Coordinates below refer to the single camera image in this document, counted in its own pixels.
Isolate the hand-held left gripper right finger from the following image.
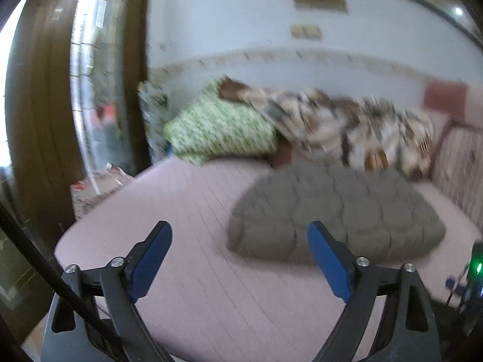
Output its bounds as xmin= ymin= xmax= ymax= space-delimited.
xmin=307 ymin=222 xmax=438 ymax=362

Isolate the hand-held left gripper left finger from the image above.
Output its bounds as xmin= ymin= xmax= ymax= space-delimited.
xmin=51 ymin=221 xmax=173 ymax=362

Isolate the brown pillow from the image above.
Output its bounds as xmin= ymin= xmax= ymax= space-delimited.
xmin=270 ymin=141 xmax=295 ymax=168

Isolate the brown wooden door frame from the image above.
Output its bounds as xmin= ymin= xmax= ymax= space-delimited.
xmin=126 ymin=0 xmax=152 ymax=174

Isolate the green patterned pillow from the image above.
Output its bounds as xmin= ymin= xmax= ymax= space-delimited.
xmin=163 ymin=77 xmax=280 ymax=164

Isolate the pink bolster cushion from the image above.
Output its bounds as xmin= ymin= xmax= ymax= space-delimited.
xmin=423 ymin=79 xmax=483 ymax=127

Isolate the grey padded hooded jacket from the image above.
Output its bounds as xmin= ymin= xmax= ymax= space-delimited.
xmin=226 ymin=166 xmax=446 ymax=265

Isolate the striped patterned sofa cushion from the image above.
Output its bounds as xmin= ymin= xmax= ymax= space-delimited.
xmin=430 ymin=121 xmax=483 ymax=234

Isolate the glass door pane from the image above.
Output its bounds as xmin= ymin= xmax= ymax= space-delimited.
xmin=72 ymin=0 xmax=133 ymax=182

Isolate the wall switch plate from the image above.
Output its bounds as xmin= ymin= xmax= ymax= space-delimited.
xmin=290 ymin=24 xmax=323 ymax=40

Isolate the floral leaf print blanket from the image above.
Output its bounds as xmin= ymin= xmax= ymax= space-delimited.
xmin=217 ymin=77 xmax=436 ymax=179

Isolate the pink quilted bed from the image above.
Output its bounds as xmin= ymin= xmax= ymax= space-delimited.
xmin=53 ymin=154 xmax=483 ymax=362

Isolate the brown wooden door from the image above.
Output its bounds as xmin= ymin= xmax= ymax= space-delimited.
xmin=4 ymin=0 xmax=91 ymax=242

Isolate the black cable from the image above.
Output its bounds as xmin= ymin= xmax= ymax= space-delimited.
xmin=0 ymin=204 xmax=125 ymax=362

